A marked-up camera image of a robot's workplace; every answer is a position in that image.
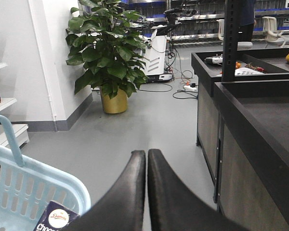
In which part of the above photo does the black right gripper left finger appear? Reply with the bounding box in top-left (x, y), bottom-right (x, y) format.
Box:
top-left (65, 150), bottom-right (146, 231)

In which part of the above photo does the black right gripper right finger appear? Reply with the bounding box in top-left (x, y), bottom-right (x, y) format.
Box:
top-left (147, 149), bottom-right (245, 231)

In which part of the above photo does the Danisa Chocofello cookie box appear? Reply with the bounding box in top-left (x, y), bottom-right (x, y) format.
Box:
top-left (33, 200), bottom-right (80, 231)

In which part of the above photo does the light blue plastic basket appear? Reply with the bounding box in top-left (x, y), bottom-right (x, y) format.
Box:
top-left (0, 115), bottom-right (91, 231)

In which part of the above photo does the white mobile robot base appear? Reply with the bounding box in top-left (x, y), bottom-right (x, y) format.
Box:
top-left (143, 29), bottom-right (173, 83)

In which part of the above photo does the gold plant pot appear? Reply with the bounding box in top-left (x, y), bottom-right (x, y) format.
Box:
top-left (101, 89), bottom-right (128, 114)

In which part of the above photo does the white supermarket shelf unit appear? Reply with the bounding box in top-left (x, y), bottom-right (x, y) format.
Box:
top-left (0, 63), bottom-right (29, 147)

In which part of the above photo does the dark wooden display stand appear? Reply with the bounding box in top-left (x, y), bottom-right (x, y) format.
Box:
top-left (191, 0), bottom-right (289, 231)

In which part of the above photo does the green potted plant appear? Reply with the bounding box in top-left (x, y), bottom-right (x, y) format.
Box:
top-left (66, 0), bottom-right (147, 98)

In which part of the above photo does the white office chair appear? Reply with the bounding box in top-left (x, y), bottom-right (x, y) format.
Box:
top-left (262, 16), bottom-right (289, 48)

